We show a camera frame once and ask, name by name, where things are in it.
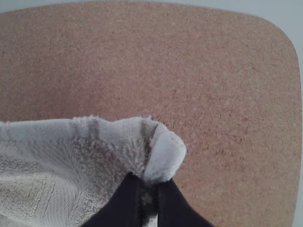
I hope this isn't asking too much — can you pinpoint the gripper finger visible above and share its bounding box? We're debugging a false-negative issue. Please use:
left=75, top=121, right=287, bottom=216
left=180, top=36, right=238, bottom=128
left=80, top=172, right=143, bottom=227
left=156, top=179, right=215, bottom=227

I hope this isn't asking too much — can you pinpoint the pale towel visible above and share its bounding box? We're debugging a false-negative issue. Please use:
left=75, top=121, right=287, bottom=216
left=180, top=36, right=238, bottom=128
left=0, top=114, right=187, bottom=227

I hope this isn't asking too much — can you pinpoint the cork mat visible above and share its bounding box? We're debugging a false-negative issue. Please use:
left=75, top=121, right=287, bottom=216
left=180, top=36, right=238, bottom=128
left=0, top=2, right=302, bottom=227

